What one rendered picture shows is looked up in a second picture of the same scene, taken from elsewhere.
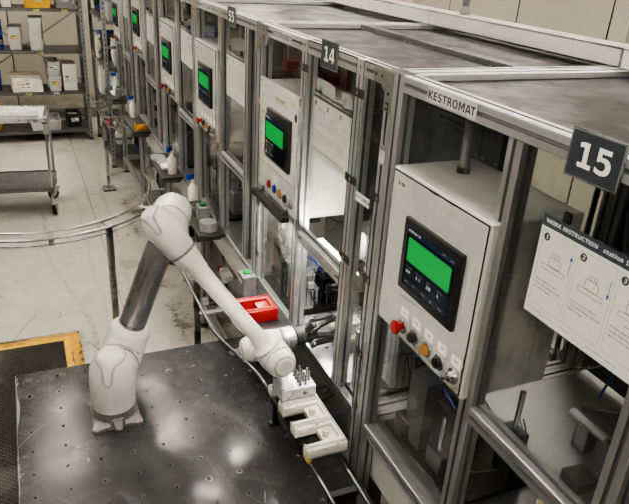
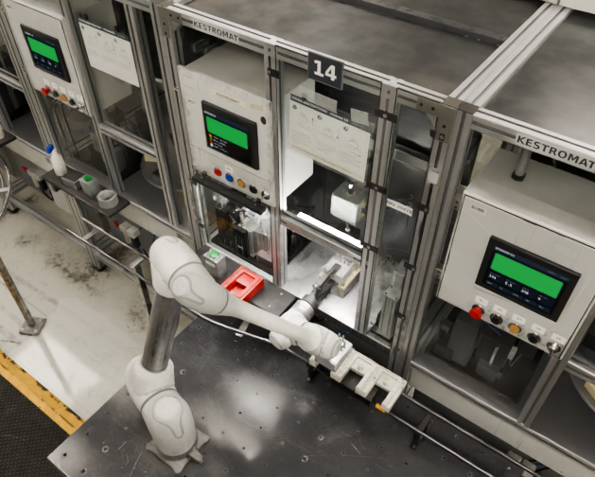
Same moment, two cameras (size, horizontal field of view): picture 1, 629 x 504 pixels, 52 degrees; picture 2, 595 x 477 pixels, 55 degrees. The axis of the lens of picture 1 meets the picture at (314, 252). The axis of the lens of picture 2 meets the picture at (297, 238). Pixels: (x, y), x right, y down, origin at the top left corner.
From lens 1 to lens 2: 1.25 m
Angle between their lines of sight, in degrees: 31
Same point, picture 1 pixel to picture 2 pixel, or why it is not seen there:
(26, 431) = not seen: outside the picture
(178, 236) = (218, 294)
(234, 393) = (256, 364)
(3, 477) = not seen: outside the picture
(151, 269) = (172, 318)
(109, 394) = (183, 440)
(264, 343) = (313, 339)
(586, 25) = not seen: outside the picture
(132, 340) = (166, 379)
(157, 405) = (205, 414)
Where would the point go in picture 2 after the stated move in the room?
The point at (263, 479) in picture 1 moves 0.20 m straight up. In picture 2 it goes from (342, 433) to (345, 409)
